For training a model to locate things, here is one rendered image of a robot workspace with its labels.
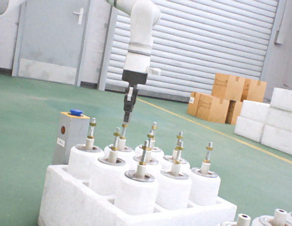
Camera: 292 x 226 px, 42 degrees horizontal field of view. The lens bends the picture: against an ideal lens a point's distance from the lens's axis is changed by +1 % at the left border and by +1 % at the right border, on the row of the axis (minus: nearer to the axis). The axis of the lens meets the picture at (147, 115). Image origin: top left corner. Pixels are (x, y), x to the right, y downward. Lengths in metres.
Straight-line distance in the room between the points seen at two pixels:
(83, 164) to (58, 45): 4.96
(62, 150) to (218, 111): 3.61
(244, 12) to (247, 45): 0.60
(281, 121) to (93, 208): 2.87
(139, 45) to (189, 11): 5.58
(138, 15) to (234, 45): 6.12
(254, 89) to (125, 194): 4.21
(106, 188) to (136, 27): 0.46
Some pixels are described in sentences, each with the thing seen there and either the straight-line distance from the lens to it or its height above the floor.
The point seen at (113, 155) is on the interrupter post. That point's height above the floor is 0.27.
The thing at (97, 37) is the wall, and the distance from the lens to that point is 6.11.
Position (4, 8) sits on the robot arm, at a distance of 0.93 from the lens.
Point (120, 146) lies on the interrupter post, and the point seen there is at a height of 0.26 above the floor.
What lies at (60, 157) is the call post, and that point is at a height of 0.17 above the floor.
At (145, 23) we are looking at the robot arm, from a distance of 1.10.
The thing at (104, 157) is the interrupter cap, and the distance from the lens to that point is 1.02.
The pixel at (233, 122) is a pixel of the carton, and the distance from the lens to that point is 4.87.
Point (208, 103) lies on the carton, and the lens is 4.71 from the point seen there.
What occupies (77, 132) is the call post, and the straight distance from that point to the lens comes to 1.23.
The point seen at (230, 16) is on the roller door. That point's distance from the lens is 7.10.
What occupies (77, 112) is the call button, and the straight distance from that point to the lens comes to 1.23.
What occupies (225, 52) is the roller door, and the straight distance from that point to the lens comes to 7.09.
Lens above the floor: 0.51
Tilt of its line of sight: 7 degrees down
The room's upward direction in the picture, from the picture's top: 11 degrees clockwise
